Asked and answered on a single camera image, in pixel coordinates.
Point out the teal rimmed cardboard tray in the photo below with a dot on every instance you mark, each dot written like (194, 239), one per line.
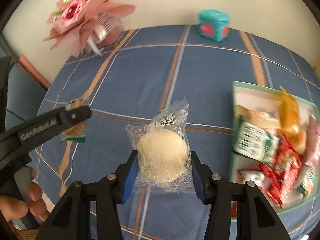
(259, 98)

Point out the orange yellow snack packet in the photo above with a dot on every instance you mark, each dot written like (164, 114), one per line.
(290, 122)

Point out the small red snack packet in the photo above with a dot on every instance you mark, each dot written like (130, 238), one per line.
(283, 172)

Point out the left hand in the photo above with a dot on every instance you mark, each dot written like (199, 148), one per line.
(12, 208)

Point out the beige orange cake packet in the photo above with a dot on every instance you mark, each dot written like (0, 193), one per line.
(261, 119)

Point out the clear glass vase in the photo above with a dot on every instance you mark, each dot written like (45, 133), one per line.
(107, 31)

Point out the green white snack box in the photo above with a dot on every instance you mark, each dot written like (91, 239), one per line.
(255, 143)

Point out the pink snack bag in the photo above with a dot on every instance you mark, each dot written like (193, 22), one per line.
(312, 143)

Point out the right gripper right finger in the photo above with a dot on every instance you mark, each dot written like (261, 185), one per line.
(256, 218)

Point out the green round biscuit packet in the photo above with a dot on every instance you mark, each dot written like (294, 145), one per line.
(76, 133)

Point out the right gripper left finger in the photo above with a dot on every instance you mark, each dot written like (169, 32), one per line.
(70, 218)

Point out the white round pastry packet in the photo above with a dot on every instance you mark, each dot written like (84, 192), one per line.
(164, 158)

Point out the green orange snack packet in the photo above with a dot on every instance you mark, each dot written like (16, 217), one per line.
(306, 180)

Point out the red white cup snack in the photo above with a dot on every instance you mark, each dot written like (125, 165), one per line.
(257, 176)

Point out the blue plaid tablecloth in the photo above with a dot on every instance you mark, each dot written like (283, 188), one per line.
(151, 69)

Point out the pink flower bouquet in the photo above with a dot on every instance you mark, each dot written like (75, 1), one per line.
(74, 20)

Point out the teal gift box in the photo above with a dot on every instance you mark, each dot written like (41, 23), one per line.
(214, 25)

